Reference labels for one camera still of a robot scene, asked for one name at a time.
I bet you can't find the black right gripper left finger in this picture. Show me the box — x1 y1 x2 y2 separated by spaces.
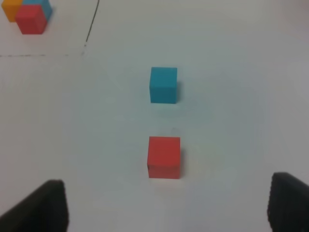
0 180 70 232

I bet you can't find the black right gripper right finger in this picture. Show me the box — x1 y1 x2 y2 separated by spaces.
267 172 309 232

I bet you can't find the template red cube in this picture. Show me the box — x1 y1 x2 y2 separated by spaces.
15 4 47 35

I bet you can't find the template blue cube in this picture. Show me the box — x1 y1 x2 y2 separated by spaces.
22 0 53 21

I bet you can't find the template orange cube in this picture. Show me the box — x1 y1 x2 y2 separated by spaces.
1 0 23 22

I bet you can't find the loose red cube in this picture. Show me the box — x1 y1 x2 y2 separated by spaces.
147 136 181 179

